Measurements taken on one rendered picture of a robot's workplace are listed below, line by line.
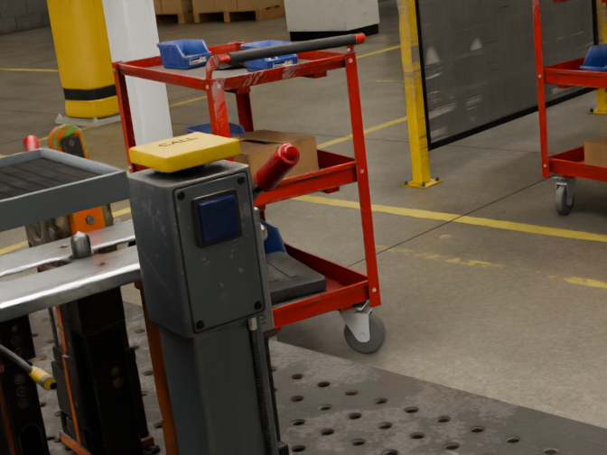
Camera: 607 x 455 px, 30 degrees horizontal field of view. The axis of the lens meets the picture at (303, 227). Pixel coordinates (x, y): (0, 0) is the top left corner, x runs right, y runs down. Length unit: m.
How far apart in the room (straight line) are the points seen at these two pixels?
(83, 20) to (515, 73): 3.32
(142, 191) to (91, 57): 7.23
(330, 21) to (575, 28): 5.12
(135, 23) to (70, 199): 4.21
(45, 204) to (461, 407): 0.82
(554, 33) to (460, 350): 3.08
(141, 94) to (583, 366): 2.45
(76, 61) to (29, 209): 7.41
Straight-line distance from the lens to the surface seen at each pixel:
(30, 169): 0.81
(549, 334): 3.48
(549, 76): 4.54
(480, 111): 5.67
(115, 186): 0.72
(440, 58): 5.40
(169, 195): 0.78
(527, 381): 3.18
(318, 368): 1.57
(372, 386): 1.50
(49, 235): 1.32
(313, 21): 11.32
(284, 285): 3.27
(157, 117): 4.99
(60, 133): 1.29
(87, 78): 8.06
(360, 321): 3.38
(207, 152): 0.79
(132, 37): 4.90
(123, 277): 1.08
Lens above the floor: 1.31
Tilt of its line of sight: 16 degrees down
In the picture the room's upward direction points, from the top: 7 degrees counter-clockwise
